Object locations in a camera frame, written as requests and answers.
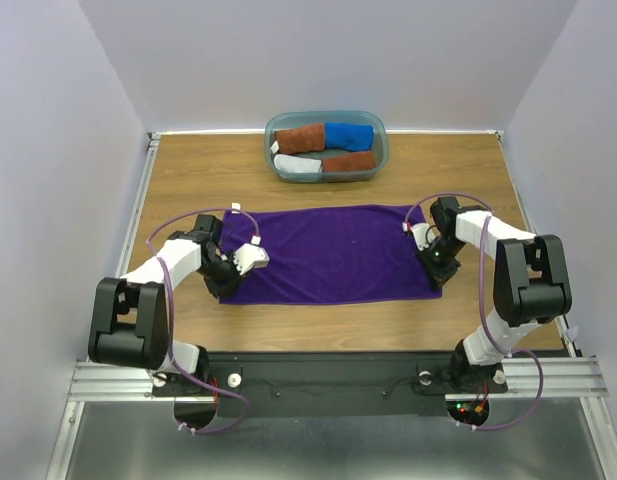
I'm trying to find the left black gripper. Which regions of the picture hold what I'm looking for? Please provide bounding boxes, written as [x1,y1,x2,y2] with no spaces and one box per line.
[197,250,250,300]

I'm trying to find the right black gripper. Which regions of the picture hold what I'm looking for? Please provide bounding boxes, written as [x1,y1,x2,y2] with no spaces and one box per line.
[413,237,465,291]

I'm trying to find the purple towel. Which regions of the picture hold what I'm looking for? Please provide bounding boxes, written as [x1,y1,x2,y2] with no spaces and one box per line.
[221,205,442,305]

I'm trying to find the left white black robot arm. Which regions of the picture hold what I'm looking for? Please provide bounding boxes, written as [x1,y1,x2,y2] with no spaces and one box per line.
[88,214,268,394]

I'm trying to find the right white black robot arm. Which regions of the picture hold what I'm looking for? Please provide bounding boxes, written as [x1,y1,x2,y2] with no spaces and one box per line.
[402,195,572,390]

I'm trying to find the white rolled towel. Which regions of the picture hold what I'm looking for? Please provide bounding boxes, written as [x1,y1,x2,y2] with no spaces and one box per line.
[273,154,322,174]

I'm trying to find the lower brown rolled towel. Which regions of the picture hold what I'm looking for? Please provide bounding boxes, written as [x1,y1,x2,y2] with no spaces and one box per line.
[322,151,376,173]

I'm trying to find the brown rolled towel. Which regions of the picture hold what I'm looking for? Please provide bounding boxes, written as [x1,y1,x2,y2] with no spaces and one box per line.
[270,123,325,155]
[322,151,376,173]

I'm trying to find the blue rolled towel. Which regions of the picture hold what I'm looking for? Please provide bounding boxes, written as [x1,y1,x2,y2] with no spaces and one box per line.
[324,122,374,152]

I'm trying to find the upper brown rolled towel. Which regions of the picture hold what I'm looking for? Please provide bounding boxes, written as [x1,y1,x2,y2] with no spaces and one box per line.
[270,123,325,155]

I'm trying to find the teal plastic bin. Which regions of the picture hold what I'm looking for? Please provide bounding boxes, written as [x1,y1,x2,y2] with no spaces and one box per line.
[264,111,389,183]

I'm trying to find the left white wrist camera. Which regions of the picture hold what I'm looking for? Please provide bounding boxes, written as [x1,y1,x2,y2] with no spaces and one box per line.
[232,235,270,277]

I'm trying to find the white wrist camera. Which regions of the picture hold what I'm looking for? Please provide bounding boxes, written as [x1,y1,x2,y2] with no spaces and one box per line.
[402,222,432,251]
[232,235,270,277]

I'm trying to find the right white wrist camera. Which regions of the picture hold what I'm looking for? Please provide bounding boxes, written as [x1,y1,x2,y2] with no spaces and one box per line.
[402,222,432,251]

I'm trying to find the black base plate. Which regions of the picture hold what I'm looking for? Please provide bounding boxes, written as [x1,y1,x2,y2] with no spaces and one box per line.
[148,351,507,426]

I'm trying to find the aluminium frame rail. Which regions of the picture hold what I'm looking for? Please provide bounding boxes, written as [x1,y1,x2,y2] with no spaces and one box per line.
[49,133,617,479]

